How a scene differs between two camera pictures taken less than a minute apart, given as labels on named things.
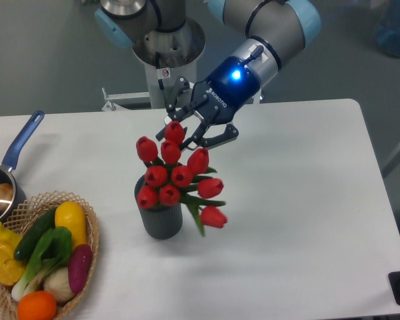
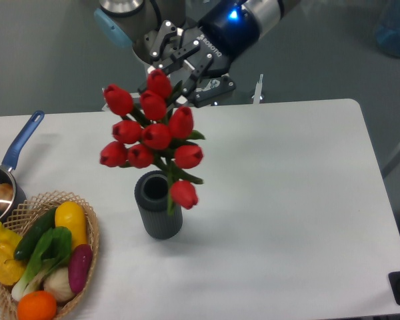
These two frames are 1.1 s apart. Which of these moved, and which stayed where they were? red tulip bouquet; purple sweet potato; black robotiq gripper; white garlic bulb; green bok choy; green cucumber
Moved: red tulip bouquet; black robotiq gripper
Stayed: white garlic bulb; purple sweet potato; green cucumber; green bok choy
